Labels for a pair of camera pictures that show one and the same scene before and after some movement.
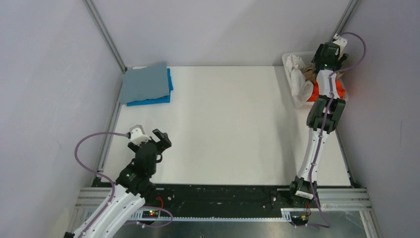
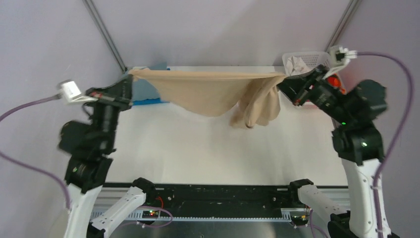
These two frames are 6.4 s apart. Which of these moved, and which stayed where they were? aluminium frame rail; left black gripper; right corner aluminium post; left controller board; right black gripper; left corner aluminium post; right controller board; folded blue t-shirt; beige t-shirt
Moved: left black gripper; beige t-shirt; right black gripper
Stayed: aluminium frame rail; left corner aluminium post; right controller board; right corner aluminium post; left controller board; folded blue t-shirt
